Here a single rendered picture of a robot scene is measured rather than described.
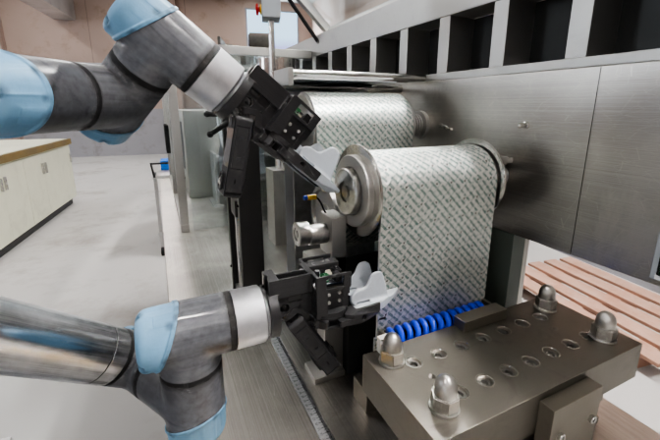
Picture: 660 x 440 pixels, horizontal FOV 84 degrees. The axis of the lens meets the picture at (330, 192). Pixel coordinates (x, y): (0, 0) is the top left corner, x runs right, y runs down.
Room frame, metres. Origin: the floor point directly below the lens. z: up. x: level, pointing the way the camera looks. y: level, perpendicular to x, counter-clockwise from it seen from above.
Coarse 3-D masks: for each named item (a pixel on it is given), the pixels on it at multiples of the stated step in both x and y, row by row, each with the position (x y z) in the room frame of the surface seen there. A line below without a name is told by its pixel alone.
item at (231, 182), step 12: (240, 120) 0.49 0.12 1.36; (252, 120) 0.50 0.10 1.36; (228, 132) 0.52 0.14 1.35; (240, 132) 0.49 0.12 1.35; (228, 144) 0.51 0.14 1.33; (240, 144) 0.49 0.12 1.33; (228, 156) 0.49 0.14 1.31; (240, 156) 0.49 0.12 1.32; (228, 168) 0.48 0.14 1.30; (240, 168) 0.49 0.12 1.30; (228, 180) 0.48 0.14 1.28; (240, 180) 0.49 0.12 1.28; (228, 192) 0.48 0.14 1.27; (240, 192) 0.49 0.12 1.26
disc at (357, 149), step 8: (352, 144) 0.58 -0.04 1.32; (344, 152) 0.61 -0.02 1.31; (352, 152) 0.58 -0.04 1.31; (360, 152) 0.55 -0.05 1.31; (368, 152) 0.54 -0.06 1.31; (368, 160) 0.53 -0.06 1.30; (376, 168) 0.52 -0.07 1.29; (376, 176) 0.51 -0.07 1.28; (376, 184) 0.51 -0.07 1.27; (376, 192) 0.51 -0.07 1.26; (376, 200) 0.51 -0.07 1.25; (376, 208) 0.51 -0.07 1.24; (376, 216) 0.51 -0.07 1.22; (368, 224) 0.53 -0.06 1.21; (376, 224) 0.51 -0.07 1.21; (360, 232) 0.55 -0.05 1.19; (368, 232) 0.53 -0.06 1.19
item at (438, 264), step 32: (416, 224) 0.54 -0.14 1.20; (448, 224) 0.57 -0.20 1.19; (480, 224) 0.60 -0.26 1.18; (384, 256) 0.52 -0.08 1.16; (416, 256) 0.55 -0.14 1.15; (448, 256) 0.57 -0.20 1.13; (480, 256) 0.61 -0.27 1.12; (416, 288) 0.55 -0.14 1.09; (448, 288) 0.58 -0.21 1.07; (480, 288) 0.61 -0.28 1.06; (384, 320) 0.52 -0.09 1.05; (416, 320) 0.55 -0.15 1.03
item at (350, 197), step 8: (344, 168) 0.56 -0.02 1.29; (352, 168) 0.56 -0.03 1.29; (336, 176) 0.59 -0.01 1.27; (344, 176) 0.56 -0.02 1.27; (352, 176) 0.54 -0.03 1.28; (344, 184) 0.57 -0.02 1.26; (352, 184) 0.54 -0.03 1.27; (360, 184) 0.54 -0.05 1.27; (344, 192) 0.56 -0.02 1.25; (352, 192) 0.54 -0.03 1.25; (360, 192) 0.53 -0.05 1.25; (344, 200) 0.56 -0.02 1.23; (352, 200) 0.54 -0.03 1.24; (360, 200) 0.53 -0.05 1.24; (344, 208) 0.56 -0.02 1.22; (352, 208) 0.54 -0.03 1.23
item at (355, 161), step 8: (344, 160) 0.58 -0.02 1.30; (352, 160) 0.56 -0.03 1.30; (360, 160) 0.54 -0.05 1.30; (360, 168) 0.53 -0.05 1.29; (368, 168) 0.53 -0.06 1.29; (360, 176) 0.53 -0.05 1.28; (368, 176) 0.52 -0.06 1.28; (368, 184) 0.52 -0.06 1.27; (368, 192) 0.51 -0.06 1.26; (336, 200) 0.61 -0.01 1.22; (368, 200) 0.51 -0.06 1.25; (360, 208) 0.53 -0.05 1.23; (368, 208) 0.51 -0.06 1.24; (352, 216) 0.56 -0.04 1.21; (360, 216) 0.53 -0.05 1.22; (368, 216) 0.52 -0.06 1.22; (352, 224) 0.56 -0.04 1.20; (360, 224) 0.53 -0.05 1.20
